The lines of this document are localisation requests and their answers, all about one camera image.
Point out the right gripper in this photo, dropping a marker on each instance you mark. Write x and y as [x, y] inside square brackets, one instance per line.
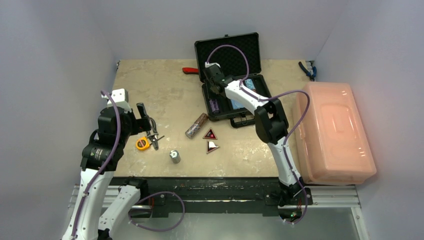
[214, 81]

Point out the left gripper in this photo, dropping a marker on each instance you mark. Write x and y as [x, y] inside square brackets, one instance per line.
[140, 124]

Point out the black poker set case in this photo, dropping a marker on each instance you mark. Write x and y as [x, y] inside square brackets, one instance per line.
[231, 63]

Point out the purple chip stack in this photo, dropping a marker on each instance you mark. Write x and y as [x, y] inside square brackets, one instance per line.
[214, 106]

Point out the brown chip roll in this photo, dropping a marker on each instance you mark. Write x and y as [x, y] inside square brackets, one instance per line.
[197, 125]

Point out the grey chip stack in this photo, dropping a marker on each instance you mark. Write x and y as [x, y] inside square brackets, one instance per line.
[175, 156]

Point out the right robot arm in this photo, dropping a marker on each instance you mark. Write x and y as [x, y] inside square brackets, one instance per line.
[270, 126]

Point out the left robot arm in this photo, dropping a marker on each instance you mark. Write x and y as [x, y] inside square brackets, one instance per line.
[98, 165]

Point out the black multitool pliers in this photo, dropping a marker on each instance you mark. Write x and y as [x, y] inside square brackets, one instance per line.
[152, 134]

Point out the yellow tape measure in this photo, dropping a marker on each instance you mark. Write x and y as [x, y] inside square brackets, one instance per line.
[142, 144]

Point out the blue playing card deck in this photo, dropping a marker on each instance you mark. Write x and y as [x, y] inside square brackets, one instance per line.
[236, 105]

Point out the light blue chip stack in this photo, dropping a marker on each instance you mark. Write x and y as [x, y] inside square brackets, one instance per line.
[249, 83]

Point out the red triangular dealer button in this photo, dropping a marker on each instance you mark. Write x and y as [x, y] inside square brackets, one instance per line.
[210, 135]

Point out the white triangular dealer button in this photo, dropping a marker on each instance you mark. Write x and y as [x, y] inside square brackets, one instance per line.
[211, 146]

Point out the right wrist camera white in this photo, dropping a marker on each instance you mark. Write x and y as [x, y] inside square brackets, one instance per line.
[210, 64]

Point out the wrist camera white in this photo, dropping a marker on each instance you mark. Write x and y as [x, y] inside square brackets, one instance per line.
[121, 98]
[210, 64]

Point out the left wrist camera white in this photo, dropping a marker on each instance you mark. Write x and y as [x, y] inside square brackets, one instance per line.
[121, 98]

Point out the red handled tool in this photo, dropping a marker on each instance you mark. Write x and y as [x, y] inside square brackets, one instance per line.
[190, 71]

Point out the blue handled pliers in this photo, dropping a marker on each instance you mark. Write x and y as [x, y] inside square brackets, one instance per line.
[310, 73]

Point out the aluminium frame rail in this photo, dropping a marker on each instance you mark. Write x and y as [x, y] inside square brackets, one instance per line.
[334, 198]

